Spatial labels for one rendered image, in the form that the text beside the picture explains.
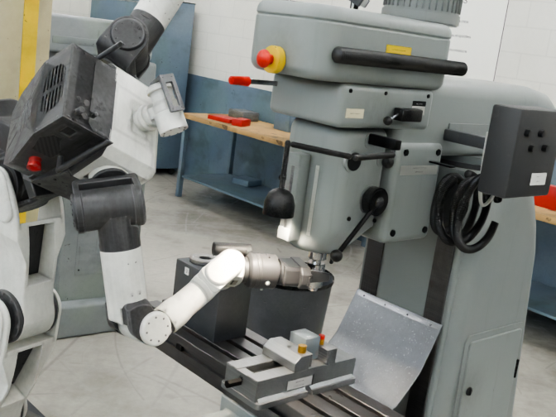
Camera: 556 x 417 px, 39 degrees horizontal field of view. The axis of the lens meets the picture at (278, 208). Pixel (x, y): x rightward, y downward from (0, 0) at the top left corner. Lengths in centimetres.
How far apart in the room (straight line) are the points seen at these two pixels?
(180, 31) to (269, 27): 750
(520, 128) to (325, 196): 47
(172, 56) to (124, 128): 746
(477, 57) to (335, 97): 505
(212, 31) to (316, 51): 761
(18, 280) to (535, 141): 132
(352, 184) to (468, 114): 44
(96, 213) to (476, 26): 541
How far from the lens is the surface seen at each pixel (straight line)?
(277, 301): 390
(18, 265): 211
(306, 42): 172
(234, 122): 773
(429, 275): 225
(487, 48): 674
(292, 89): 187
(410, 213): 204
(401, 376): 225
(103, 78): 183
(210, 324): 228
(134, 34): 193
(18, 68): 335
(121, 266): 174
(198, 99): 942
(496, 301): 237
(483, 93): 221
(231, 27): 903
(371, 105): 184
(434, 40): 196
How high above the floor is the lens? 182
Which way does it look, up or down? 13 degrees down
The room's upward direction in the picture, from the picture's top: 8 degrees clockwise
